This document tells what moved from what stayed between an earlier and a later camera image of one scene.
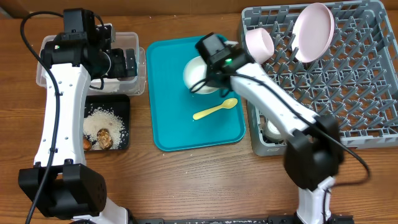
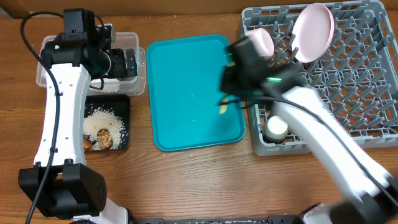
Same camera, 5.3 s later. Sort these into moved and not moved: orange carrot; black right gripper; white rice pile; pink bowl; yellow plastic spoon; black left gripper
Moved: yellow plastic spoon; black right gripper
Not moved: white rice pile; pink bowl; black left gripper; orange carrot
